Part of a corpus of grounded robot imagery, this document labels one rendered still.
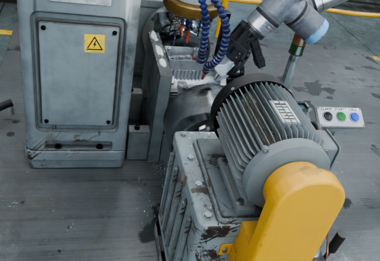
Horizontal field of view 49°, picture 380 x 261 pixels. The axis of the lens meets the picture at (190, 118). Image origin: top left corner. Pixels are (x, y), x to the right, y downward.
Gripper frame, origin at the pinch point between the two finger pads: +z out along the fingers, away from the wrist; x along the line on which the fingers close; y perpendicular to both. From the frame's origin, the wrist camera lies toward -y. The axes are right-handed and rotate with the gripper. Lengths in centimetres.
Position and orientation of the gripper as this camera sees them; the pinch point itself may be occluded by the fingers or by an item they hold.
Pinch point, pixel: (219, 78)
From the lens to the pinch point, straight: 139.4
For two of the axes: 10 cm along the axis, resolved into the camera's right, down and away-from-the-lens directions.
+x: 2.0, 5.9, -7.8
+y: -7.5, -4.2, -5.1
